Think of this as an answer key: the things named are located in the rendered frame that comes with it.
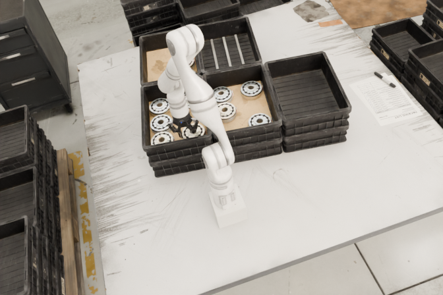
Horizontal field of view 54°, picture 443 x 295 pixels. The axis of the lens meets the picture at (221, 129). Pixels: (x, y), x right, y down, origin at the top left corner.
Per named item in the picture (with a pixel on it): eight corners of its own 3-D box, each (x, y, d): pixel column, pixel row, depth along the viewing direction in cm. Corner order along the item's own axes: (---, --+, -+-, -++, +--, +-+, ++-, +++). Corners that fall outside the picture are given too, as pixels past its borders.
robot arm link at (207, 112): (218, 96, 142) (192, 106, 140) (239, 165, 152) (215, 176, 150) (210, 89, 150) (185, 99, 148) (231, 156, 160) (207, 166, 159)
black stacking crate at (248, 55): (264, 80, 215) (262, 62, 207) (206, 91, 215) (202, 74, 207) (249, 33, 241) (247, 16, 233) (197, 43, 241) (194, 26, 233)
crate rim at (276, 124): (283, 126, 181) (283, 122, 180) (213, 139, 181) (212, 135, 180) (263, 66, 208) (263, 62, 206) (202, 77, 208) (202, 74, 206)
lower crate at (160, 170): (219, 168, 197) (215, 152, 188) (155, 180, 197) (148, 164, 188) (208, 107, 223) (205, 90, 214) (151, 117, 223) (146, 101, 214)
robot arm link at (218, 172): (207, 162, 146) (213, 191, 159) (232, 153, 148) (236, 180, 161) (197, 144, 152) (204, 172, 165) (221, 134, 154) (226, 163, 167)
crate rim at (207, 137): (213, 139, 181) (212, 135, 180) (143, 153, 181) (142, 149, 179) (202, 77, 208) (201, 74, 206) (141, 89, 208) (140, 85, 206)
